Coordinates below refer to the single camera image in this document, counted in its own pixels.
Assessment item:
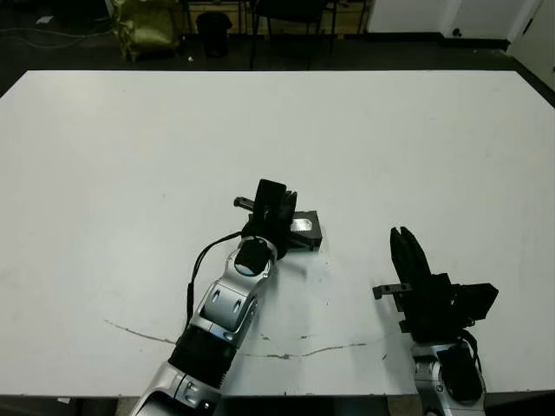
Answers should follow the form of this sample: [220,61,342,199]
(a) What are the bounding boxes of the black box lid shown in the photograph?
[285,209,324,252]

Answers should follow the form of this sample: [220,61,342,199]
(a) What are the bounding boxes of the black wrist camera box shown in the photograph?
[252,178,288,220]
[454,282,500,322]

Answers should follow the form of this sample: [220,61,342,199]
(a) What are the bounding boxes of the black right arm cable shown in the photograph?
[459,328,483,376]

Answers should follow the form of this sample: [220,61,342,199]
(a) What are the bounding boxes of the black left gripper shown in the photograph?
[232,189,317,262]

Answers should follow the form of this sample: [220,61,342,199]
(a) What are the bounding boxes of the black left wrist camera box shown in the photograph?
[252,178,288,220]

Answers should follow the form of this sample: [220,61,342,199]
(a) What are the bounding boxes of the black office chair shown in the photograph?
[249,0,337,70]

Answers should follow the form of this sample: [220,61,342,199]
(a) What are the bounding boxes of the wooden crate green straps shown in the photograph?
[258,8,373,36]
[225,0,251,35]

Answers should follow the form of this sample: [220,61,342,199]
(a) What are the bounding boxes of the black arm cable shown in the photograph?
[186,231,245,333]
[459,328,483,376]

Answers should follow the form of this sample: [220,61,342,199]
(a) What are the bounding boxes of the yellow-green plastic bag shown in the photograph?
[110,0,181,62]

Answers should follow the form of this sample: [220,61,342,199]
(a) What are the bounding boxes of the black trash bin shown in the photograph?
[195,11,232,58]

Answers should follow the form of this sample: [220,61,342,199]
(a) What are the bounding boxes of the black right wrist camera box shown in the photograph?
[454,282,500,322]

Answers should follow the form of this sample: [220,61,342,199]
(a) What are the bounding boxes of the white door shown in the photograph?
[506,0,555,88]

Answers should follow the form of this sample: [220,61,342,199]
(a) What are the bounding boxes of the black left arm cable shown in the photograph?
[186,231,245,333]

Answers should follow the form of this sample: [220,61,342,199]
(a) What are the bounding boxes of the white floor cable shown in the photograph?
[0,19,114,49]

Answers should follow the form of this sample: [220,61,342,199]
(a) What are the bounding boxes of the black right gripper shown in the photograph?
[372,225,463,344]

